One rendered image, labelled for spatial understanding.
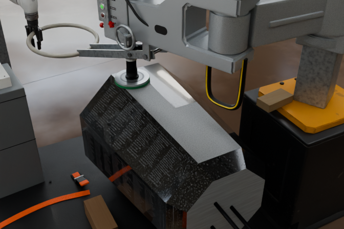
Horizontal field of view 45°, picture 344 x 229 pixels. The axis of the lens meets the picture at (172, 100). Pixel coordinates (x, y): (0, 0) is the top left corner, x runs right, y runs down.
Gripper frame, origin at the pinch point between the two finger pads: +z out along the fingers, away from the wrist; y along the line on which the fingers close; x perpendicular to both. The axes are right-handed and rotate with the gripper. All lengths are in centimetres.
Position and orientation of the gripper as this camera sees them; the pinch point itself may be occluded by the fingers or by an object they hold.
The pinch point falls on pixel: (36, 44)
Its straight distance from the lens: 316.2
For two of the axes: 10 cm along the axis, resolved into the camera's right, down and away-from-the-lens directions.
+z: -0.6, 8.1, 5.8
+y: 9.2, 2.7, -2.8
